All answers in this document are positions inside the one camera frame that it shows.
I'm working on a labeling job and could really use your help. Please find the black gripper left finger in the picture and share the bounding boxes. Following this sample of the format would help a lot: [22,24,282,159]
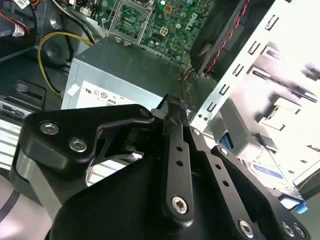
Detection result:
[8,94,196,225]

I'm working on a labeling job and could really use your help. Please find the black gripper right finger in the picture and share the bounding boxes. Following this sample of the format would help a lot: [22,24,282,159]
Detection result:
[183,107,313,240]

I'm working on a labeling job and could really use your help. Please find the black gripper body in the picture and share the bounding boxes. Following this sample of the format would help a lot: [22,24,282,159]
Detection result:
[49,151,237,240]

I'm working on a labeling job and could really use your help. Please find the hard disk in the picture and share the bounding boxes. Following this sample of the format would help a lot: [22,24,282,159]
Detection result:
[221,132,310,215]

